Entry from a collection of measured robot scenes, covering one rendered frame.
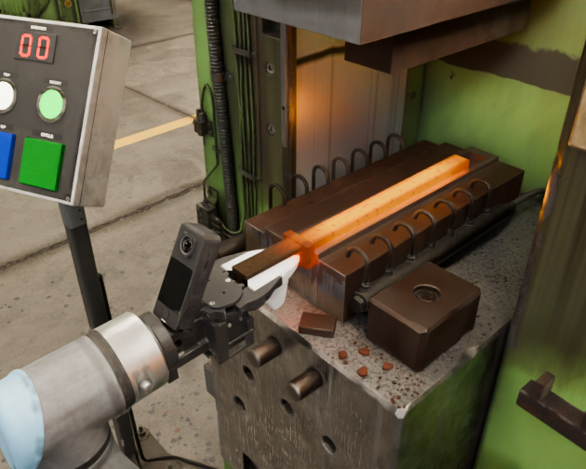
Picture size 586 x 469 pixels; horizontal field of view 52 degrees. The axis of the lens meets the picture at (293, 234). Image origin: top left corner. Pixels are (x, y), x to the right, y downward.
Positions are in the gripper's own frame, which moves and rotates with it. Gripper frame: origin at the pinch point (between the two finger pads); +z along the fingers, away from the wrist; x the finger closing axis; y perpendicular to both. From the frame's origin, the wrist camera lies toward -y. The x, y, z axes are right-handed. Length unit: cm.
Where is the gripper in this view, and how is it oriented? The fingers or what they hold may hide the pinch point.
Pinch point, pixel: (286, 253)
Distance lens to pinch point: 75.3
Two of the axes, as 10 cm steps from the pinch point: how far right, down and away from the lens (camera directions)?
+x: 6.7, 4.1, -6.2
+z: 7.4, -4.0, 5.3
